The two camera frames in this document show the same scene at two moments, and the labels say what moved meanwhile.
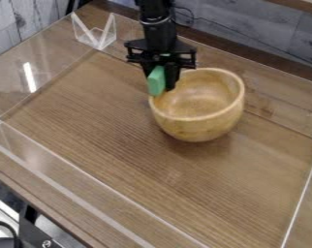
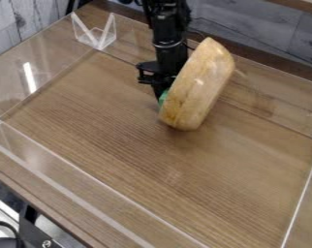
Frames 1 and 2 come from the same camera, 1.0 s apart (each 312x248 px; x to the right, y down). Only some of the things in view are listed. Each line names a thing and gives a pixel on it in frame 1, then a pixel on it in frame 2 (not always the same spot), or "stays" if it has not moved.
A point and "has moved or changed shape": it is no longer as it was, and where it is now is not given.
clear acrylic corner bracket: [96, 37] stays
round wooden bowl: [201, 109] has moved or changed shape
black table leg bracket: [31, 235] stays
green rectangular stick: [157, 81] has moved or changed shape
